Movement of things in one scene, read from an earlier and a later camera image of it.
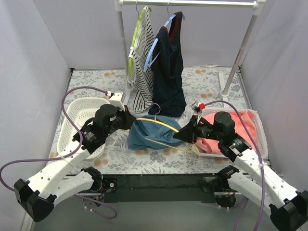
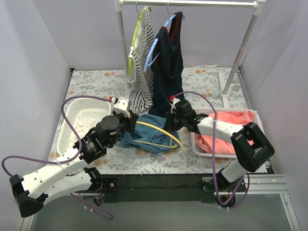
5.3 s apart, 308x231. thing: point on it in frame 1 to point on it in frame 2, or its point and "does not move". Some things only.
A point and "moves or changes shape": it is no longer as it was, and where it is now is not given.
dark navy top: [169, 98] does not move
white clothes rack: [259, 5] does not move
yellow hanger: [160, 122] to [171, 146]
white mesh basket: [261, 130] does not move
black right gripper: [194, 130] to [172, 121]
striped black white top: [142, 81] does not move
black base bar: [160, 188] does not move
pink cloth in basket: [245, 128] does not move
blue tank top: [140, 130] moves or changes shape
